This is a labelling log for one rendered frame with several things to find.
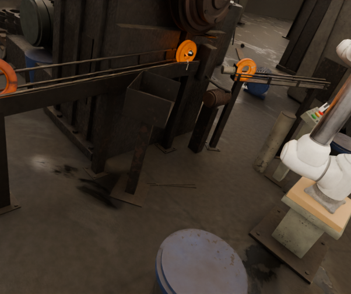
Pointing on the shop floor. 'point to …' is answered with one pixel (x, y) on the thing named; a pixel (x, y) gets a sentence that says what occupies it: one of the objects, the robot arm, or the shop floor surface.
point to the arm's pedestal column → (292, 241)
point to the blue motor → (256, 90)
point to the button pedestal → (278, 178)
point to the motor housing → (207, 117)
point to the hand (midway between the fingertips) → (324, 107)
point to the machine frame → (83, 19)
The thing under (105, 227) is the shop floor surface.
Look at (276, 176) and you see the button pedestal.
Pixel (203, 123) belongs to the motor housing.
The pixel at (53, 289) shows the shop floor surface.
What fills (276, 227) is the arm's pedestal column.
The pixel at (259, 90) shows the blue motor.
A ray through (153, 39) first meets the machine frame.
